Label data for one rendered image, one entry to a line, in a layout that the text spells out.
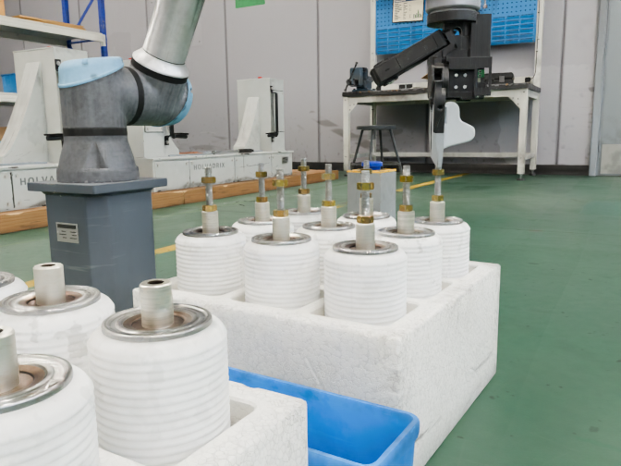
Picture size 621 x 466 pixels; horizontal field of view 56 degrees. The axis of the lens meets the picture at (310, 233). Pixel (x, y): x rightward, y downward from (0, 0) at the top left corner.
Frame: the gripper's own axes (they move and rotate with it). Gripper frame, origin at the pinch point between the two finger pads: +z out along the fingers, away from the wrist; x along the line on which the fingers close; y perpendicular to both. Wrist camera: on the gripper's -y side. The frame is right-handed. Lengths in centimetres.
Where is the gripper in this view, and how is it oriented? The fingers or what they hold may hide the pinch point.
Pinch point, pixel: (433, 158)
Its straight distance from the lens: 88.1
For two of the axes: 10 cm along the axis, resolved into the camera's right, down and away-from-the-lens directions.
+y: 9.9, 0.1, -1.2
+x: 1.2, -1.7, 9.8
